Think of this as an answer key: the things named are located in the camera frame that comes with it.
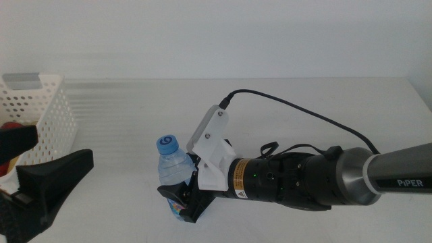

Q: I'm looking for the red soda can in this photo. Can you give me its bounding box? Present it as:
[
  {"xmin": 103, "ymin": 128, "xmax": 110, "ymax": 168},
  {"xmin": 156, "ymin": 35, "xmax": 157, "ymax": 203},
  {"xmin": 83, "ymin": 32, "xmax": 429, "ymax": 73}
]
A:
[{"xmin": 0, "ymin": 122, "xmax": 23, "ymax": 177}]

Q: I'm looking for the blue-capped water bottle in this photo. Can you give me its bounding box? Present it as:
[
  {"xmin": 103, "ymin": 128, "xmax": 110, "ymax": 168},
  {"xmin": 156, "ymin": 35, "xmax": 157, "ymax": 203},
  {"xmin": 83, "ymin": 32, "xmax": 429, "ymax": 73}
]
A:
[{"xmin": 155, "ymin": 134, "xmax": 198, "ymax": 222}]

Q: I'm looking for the white perforated plastic basket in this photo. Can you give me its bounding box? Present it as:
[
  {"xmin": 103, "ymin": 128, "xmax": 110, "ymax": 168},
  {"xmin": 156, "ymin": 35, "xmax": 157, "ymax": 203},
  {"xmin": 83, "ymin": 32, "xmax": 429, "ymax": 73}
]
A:
[{"xmin": 0, "ymin": 73, "xmax": 77, "ymax": 195}]

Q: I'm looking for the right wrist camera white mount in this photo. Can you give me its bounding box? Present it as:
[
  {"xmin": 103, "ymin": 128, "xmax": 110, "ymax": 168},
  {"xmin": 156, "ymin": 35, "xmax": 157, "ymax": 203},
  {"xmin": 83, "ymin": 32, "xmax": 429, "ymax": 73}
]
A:
[{"xmin": 186, "ymin": 104, "xmax": 237, "ymax": 192}]

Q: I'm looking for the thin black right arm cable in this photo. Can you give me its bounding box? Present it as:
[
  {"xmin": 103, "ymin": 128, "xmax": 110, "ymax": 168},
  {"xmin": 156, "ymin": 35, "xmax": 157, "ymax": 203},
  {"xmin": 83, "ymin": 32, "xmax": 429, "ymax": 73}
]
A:
[{"xmin": 259, "ymin": 141, "xmax": 327, "ymax": 160}]

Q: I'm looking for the thick black right camera cable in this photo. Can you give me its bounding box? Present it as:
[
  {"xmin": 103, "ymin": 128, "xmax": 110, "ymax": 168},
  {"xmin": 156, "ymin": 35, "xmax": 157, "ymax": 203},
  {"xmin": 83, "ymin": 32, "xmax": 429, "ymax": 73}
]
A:
[{"xmin": 218, "ymin": 88, "xmax": 381, "ymax": 155}]

